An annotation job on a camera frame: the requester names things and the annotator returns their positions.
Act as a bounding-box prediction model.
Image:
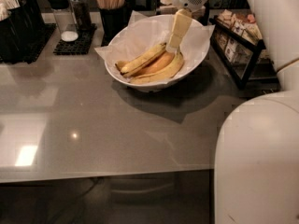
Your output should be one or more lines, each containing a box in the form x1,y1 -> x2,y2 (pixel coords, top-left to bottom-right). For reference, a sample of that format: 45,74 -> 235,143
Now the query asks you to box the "black rubber mat large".
0,23 -> 56,63

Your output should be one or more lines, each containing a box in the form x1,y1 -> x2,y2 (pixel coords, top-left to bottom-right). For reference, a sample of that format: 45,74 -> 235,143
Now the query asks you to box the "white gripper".
166,0 -> 208,53

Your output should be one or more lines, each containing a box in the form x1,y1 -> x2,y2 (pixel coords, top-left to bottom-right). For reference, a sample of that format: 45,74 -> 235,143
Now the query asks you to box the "clear sugar shaker black lid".
48,0 -> 78,42

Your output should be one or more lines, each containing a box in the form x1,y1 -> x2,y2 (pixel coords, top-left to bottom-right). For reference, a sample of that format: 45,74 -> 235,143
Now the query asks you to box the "black wire packet rack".
209,16 -> 278,89

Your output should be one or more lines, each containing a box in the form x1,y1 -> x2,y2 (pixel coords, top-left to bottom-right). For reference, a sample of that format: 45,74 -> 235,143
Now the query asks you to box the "black rubber mat small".
53,23 -> 96,55

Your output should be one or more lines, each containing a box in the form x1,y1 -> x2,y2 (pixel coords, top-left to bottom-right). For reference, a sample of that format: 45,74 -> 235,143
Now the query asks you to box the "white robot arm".
214,0 -> 299,224

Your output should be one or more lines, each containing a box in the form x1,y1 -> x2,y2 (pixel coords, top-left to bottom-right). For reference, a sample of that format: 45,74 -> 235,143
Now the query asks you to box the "black cup of stir sticks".
96,0 -> 125,40

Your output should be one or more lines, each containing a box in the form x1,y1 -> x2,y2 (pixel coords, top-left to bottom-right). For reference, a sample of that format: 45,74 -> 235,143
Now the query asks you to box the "middle orange-yellow banana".
134,51 -> 175,77

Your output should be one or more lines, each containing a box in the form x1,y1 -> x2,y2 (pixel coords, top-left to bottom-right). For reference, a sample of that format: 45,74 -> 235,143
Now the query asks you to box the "black condiment caddy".
0,0 -> 45,59

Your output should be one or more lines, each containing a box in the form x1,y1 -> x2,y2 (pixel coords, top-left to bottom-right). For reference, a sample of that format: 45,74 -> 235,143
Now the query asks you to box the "white bowl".
104,14 -> 211,92

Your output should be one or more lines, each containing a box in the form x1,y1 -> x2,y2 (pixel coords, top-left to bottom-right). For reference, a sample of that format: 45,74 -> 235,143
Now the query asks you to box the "yellow banana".
120,43 -> 166,77
130,51 -> 184,85

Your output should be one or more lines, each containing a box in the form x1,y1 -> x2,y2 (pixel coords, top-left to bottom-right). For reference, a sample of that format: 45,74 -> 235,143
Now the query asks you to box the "white paper liner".
93,10 -> 216,86

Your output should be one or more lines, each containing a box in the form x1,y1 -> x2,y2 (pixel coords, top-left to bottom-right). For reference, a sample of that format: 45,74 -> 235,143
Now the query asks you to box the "dark pepper shaker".
69,0 -> 92,31

